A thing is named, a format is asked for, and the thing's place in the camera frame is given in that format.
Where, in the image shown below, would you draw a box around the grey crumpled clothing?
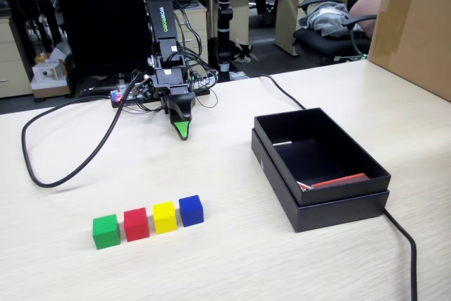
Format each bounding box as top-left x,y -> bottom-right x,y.
303,1 -> 363,38

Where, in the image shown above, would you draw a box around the green wooden cube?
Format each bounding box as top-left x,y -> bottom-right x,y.
92,213 -> 122,250

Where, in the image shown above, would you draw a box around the beige drawer cabinet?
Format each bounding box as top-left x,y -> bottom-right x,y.
172,0 -> 209,69

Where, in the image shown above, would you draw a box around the black box tray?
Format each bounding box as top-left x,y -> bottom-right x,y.
253,106 -> 393,207

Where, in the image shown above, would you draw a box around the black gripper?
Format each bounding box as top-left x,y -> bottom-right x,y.
152,66 -> 197,142

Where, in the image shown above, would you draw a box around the light wooden cabinet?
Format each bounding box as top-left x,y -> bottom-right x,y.
0,15 -> 36,99

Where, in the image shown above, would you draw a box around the blue wooden cube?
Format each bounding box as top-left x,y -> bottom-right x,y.
178,194 -> 204,228

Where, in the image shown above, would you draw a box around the tall black office chair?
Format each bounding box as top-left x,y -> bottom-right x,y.
49,0 -> 153,96

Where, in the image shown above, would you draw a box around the black power cable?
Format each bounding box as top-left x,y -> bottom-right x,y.
254,73 -> 419,301

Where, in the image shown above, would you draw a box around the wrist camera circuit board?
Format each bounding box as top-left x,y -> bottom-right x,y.
130,80 -> 154,100

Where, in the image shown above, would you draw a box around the thick black camera cable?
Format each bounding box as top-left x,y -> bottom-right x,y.
20,71 -> 147,188

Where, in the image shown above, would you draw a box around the yellow wooden cube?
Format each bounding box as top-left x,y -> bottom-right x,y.
152,201 -> 178,235

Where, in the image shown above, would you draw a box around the black office chair with armrests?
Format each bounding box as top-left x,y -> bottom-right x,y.
292,0 -> 378,66

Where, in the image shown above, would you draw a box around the black white shoes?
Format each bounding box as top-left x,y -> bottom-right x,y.
230,37 -> 261,64

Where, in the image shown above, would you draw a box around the black open box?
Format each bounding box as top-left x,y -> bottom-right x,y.
250,128 -> 390,234

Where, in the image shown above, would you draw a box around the controller board with red LED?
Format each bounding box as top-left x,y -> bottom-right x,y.
109,88 -> 137,109

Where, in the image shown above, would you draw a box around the large cardboard box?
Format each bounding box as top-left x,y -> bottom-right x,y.
367,0 -> 451,103

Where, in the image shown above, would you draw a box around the black vertical pole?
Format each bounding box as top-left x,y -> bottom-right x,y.
215,0 -> 235,83

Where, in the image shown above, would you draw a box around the white product box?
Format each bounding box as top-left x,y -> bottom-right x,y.
32,62 -> 64,82

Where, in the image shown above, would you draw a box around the red wooden cube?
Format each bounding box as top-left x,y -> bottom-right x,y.
123,207 -> 151,243

